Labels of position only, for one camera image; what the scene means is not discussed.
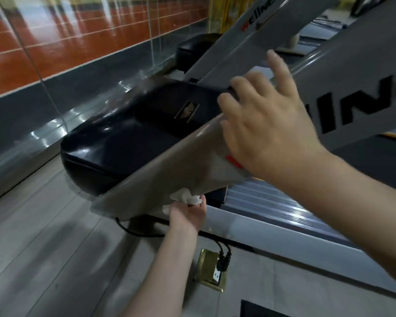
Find person's right hand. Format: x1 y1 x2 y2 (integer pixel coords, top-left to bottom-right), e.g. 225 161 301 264
217 49 331 181

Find person's left hand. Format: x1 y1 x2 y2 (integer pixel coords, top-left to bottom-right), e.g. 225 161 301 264
168 194 208 235

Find white wiping cloth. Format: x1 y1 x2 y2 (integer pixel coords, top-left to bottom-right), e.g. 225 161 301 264
163 187 204 216

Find person's left forearm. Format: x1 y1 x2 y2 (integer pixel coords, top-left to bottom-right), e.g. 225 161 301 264
121 225 200 317

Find person's right forearm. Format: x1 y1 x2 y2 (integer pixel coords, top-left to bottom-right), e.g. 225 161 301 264
260 146 396 291

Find black treadmill motor cover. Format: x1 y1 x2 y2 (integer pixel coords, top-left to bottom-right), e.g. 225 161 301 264
176 33 222 74

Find brass floor socket box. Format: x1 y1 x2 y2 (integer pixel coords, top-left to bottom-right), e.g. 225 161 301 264
194 249 227 293

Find black power plug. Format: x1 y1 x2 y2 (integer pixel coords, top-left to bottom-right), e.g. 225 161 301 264
216 251 232 273

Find yellow curtain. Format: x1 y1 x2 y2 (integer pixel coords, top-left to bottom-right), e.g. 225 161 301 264
209 0 240 34

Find grey treadmill with black cover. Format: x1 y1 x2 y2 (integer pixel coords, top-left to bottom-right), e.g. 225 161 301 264
60 0 396 295

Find dark floor mat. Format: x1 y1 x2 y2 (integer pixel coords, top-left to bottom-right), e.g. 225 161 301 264
240 300 296 317

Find black power cable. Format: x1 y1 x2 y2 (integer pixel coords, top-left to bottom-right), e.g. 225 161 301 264
115 216 232 258

